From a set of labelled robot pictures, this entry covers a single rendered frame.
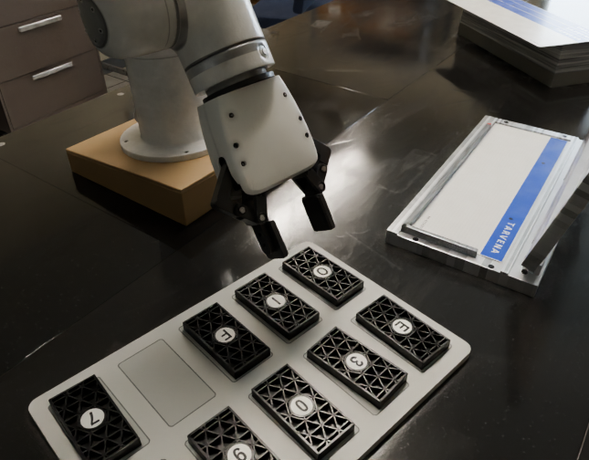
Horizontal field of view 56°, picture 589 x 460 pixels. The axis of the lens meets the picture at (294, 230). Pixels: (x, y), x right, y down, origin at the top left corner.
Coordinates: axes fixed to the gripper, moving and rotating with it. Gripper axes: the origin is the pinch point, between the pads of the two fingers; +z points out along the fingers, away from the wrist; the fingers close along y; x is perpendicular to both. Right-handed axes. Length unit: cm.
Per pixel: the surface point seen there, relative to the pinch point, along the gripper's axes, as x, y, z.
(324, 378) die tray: -0.6, 3.6, 15.8
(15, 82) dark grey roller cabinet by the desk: -245, -46, -75
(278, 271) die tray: -14.2, -4.2, 7.1
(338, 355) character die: -0.6, 0.9, 14.7
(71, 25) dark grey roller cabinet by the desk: -243, -83, -95
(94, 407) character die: -10.3, 23.3, 8.0
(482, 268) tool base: 1.5, -23.6, 16.6
